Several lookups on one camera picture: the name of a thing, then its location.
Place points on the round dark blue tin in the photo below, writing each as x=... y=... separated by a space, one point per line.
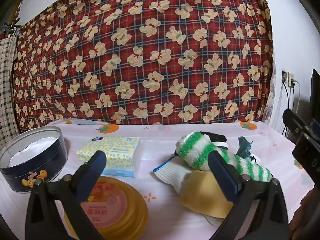
x=37 y=165

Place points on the white plastic bag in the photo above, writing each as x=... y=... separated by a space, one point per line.
x=82 y=122

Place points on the yellow cloth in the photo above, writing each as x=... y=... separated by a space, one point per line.
x=200 y=195

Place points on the dark monitor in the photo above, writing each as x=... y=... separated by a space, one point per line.
x=315 y=97

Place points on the white blue-edged sock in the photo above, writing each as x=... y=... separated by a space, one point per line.
x=172 y=173

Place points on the round yellow lid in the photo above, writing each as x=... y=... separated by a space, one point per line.
x=120 y=210

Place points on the white fruit print tablecloth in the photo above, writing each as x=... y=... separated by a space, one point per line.
x=165 y=212

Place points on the blue clothes hanger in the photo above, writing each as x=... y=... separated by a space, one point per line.
x=12 y=28

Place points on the green white striped fuzzy sock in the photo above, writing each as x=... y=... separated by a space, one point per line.
x=197 y=150

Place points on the red plaid bear printed blanket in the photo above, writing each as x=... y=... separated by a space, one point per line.
x=150 y=55

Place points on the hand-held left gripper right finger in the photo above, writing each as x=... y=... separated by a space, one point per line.
x=223 y=177

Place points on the checked cream cloth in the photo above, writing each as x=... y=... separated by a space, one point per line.
x=6 y=85

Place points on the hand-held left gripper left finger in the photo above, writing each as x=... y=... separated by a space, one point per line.
x=93 y=175

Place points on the white round pad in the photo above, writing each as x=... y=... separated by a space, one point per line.
x=212 y=220

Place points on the yellow patterned tissue packet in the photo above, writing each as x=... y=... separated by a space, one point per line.
x=117 y=152

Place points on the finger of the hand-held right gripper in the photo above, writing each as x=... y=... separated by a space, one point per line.
x=295 y=125

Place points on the person's right hand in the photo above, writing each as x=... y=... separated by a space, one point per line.
x=303 y=212

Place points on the teal cloth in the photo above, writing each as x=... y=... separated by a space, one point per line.
x=243 y=147

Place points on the white lace curtain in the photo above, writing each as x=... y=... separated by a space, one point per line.
x=270 y=105

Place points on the white cloth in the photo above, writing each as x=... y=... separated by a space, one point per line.
x=222 y=146

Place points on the black fuzzy band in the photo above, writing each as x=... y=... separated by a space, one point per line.
x=215 y=136

